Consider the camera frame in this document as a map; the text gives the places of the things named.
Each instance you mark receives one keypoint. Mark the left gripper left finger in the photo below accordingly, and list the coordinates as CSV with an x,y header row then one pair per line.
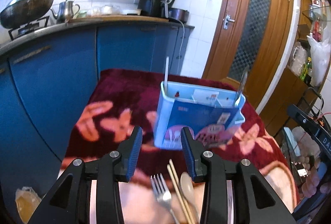
x,y
68,200

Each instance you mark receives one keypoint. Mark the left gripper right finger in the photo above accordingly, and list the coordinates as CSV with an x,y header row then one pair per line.
x,y
254,199

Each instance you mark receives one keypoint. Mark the wooden chopstick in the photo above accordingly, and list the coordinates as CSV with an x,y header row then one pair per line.
x,y
184,208
178,183

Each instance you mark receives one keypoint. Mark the white spoon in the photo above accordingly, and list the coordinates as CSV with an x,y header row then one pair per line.
x,y
189,194

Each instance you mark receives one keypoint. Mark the silver fork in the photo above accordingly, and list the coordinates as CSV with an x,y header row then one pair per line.
x,y
162,194

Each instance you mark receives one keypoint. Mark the yellow plastic bag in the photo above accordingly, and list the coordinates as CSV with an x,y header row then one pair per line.
x,y
27,200

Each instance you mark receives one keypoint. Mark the wooden shelf unit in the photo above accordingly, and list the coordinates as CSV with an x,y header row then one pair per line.
x,y
295,85

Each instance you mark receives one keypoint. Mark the white plastic bag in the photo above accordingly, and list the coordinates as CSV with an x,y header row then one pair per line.
x,y
320,54

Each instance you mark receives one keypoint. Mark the blue utensil organizer box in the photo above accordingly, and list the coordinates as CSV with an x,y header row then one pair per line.
x,y
213,115

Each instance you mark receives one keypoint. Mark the red floral blanket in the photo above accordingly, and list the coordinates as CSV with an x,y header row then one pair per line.
x,y
123,99

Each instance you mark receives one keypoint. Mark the blue base cabinets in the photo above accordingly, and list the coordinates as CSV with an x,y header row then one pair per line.
x,y
47,78

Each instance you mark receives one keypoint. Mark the wooden door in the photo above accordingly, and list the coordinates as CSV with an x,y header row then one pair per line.
x,y
250,34

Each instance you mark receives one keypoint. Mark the gas stove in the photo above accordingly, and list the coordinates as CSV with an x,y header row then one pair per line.
x,y
28,28

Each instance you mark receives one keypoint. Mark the steel kettle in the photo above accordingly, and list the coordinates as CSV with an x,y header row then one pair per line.
x,y
67,10

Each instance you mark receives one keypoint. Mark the wooden cutting board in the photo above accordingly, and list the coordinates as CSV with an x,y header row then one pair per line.
x,y
113,18

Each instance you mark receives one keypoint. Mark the large black wok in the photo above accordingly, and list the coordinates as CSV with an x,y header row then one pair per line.
x,y
21,12

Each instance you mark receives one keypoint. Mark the black air fryer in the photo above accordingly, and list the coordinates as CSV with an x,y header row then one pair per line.
x,y
153,8

